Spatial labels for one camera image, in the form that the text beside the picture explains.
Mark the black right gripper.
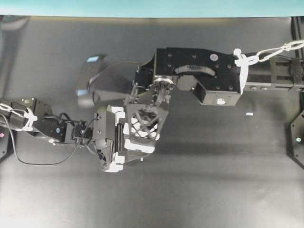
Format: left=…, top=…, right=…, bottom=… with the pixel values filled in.
left=123, top=91, right=169, bottom=154

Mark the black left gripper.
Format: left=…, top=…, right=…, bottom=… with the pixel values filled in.
left=94, top=105, right=144, bottom=172

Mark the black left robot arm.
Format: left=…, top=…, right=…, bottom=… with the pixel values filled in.
left=0, top=98, right=146, bottom=173

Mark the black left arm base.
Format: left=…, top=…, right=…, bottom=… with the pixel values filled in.
left=0, top=126, right=13, bottom=162

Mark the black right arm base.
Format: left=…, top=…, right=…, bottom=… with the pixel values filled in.
left=287, top=91, right=304, bottom=171

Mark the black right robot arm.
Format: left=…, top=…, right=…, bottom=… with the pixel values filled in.
left=123, top=47, right=304, bottom=154

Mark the white braided left cable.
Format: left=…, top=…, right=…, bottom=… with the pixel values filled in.
left=0, top=103, right=38, bottom=133

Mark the white braided cable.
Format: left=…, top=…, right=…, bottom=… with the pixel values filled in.
left=234, top=40, right=304, bottom=95
left=0, top=103, right=38, bottom=133

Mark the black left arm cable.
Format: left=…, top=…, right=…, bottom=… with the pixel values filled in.
left=0, top=114, right=84, bottom=165

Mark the white braided right cable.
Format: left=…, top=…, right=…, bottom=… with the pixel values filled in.
left=234, top=40, right=304, bottom=95

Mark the black aluminium frame rail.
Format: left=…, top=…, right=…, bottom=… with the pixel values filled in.
left=291, top=16, right=304, bottom=59

